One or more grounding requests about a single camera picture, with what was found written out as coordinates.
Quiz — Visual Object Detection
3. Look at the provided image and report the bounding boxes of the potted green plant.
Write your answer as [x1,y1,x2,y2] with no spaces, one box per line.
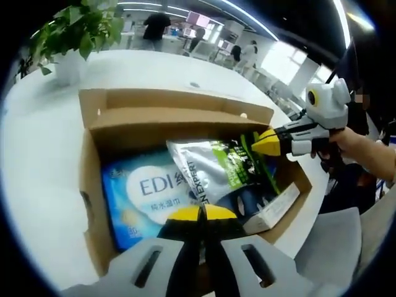
[29,0,124,87]

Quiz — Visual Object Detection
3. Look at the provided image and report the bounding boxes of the small white carton box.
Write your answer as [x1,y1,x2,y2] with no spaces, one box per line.
[243,182,301,233]

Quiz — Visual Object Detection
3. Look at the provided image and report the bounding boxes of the blue wet wipes pack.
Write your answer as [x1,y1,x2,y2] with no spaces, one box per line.
[101,150,199,253]

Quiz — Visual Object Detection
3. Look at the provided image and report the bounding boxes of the brown cardboard shoe box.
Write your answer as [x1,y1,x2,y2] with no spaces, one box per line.
[78,88,313,276]

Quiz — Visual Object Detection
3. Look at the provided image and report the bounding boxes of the person's right hand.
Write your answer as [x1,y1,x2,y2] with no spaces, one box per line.
[328,126,356,157]

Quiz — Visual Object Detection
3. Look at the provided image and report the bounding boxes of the pink screen wall monitors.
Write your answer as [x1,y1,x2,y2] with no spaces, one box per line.
[187,11,211,27]

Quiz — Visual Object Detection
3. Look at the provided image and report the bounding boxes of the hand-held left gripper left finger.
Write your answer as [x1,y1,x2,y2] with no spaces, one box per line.
[61,205,202,297]

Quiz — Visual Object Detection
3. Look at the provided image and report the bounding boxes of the grey office chair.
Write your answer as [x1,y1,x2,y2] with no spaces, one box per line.
[293,185,396,297]

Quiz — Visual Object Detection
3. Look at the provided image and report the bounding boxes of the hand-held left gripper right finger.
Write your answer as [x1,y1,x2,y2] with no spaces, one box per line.
[202,204,319,297]

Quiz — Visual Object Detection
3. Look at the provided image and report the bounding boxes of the silver green soft pouch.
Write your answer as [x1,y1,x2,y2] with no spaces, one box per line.
[166,131,281,223]

